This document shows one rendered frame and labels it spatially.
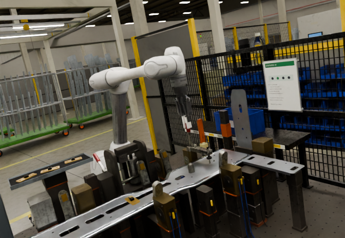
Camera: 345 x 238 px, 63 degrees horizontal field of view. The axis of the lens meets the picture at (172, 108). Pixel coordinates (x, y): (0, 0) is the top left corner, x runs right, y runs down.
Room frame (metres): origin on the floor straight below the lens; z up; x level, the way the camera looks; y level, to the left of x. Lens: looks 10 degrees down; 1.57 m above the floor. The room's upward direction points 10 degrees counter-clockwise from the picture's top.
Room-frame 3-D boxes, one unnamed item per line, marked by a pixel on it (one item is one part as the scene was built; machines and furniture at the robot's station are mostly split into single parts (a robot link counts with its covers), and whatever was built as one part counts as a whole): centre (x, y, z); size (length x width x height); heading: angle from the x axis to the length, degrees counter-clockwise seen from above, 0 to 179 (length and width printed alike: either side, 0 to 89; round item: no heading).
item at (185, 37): (4.00, -0.02, 1.00); 1.34 x 0.14 x 2.00; 42
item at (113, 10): (8.34, 1.13, 1.64); 0.36 x 0.36 x 3.28; 42
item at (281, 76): (1.62, -0.66, 1.30); 0.23 x 0.02 x 0.31; 34
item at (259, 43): (1.84, -0.62, 1.53); 0.07 x 0.07 x 0.20
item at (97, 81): (1.83, 0.41, 1.51); 0.18 x 0.14 x 0.13; 58
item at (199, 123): (1.58, -0.14, 0.95); 0.03 x 0.01 x 0.50; 124
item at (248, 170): (1.27, -0.32, 0.84); 0.12 x 0.07 x 0.28; 34
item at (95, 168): (1.87, 0.55, 0.92); 0.18 x 0.16 x 0.22; 148
